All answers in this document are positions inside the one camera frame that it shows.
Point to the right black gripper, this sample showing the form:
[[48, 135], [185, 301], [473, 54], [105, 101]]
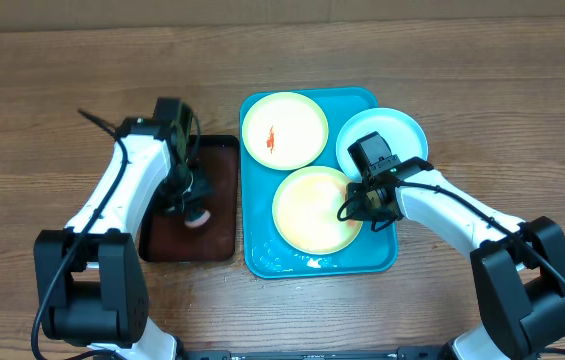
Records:
[[362, 206]]

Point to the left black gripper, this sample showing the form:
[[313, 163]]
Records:
[[201, 188]]

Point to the orange green sponge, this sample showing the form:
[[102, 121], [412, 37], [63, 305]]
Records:
[[196, 218]]

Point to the light blue plate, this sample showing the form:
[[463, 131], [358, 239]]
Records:
[[403, 134]]

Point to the yellow-green plate bottom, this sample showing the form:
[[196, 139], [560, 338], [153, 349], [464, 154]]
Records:
[[305, 208]]

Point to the yellow-green plate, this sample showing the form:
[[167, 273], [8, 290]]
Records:
[[305, 208], [285, 130]]

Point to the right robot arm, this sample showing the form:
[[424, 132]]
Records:
[[518, 266]]

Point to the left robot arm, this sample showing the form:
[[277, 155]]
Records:
[[91, 289]]

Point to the black tray with water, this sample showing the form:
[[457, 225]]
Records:
[[165, 238]]

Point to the teal plastic tray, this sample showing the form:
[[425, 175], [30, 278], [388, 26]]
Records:
[[266, 253]]

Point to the yellow-green plate top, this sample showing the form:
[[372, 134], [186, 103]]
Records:
[[285, 130]]

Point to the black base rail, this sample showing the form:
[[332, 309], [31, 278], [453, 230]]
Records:
[[312, 355]]

